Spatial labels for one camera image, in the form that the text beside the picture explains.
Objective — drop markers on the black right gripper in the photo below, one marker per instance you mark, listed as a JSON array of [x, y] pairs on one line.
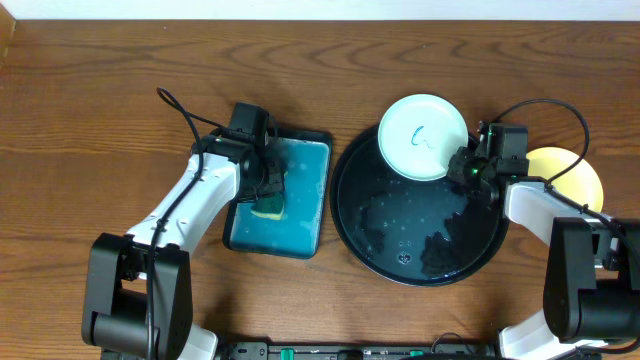
[[458, 163]]

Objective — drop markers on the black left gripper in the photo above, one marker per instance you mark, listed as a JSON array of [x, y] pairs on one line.
[[272, 181]]

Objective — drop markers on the green yellow sponge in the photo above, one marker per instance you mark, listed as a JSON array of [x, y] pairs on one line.
[[271, 207]]

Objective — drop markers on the mint green plate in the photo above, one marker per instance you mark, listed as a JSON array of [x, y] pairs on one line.
[[419, 134]]

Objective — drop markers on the yellow plate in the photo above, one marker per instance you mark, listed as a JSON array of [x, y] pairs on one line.
[[581, 184]]

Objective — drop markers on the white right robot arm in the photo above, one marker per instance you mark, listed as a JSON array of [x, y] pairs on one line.
[[591, 291]]

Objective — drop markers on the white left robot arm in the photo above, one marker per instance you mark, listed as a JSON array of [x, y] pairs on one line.
[[138, 297]]

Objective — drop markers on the black rectangular water tray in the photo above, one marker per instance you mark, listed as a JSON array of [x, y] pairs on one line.
[[305, 157]]

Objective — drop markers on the round black tray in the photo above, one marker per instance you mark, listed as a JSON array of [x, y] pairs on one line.
[[415, 233]]

